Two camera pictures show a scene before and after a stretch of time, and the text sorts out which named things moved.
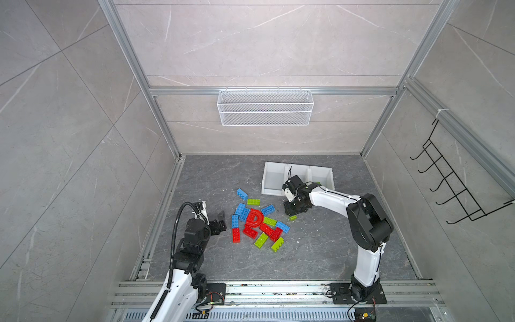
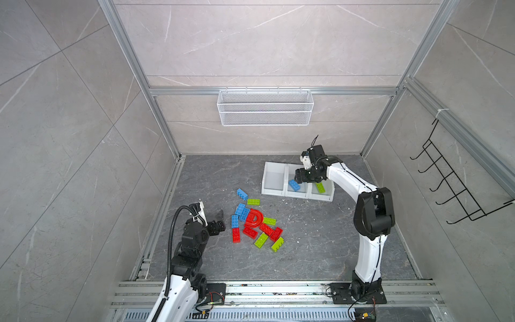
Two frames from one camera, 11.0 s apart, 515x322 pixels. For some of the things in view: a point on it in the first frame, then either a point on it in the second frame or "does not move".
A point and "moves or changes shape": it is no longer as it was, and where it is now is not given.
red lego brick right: (275, 234) does not move
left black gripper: (216, 229) does not move
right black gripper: (290, 212) to (301, 178)
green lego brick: (277, 244) does not move
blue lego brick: (282, 226) moves or changes shape
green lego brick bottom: (261, 241) does not move
